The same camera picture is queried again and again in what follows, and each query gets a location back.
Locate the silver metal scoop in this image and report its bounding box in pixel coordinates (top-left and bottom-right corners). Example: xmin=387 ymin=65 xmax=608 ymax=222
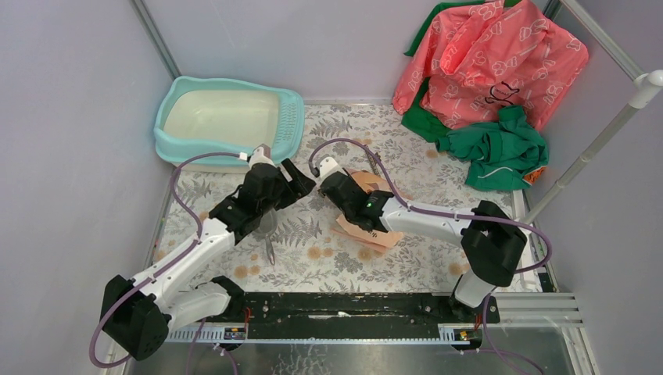
xmin=254 ymin=209 xmax=278 ymax=266

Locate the pink cat litter bag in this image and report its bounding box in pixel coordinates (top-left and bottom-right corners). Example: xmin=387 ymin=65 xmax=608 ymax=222
xmin=330 ymin=168 xmax=405 ymax=255

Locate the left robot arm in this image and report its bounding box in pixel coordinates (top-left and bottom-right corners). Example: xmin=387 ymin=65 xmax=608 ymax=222
xmin=93 ymin=154 xmax=316 ymax=360

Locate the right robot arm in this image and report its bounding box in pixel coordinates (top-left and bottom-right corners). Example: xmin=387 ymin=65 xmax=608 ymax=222
xmin=320 ymin=170 xmax=527 ymax=322

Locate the teal litter box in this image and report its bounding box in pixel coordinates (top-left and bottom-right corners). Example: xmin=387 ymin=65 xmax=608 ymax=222
xmin=153 ymin=76 xmax=305 ymax=173

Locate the floral patterned table mat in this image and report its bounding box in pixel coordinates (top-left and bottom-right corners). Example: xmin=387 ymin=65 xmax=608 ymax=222
xmin=150 ymin=104 xmax=543 ymax=294

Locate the pink printed garment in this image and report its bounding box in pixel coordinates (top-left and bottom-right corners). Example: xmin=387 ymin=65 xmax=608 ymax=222
xmin=392 ymin=1 xmax=589 ymax=131

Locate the white pipe rack stand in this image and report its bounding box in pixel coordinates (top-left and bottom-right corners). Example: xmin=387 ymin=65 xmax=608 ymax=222
xmin=512 ymin=70 xmax=663 ymax=291

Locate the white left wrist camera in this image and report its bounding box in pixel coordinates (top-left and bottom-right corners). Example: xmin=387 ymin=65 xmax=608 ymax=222
xmin=238 ymin=144 xmax=275 ymax=169

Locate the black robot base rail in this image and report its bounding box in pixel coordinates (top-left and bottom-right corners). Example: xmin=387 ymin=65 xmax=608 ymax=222
xmin=209 ymin=292 xmax=500 ymax=341

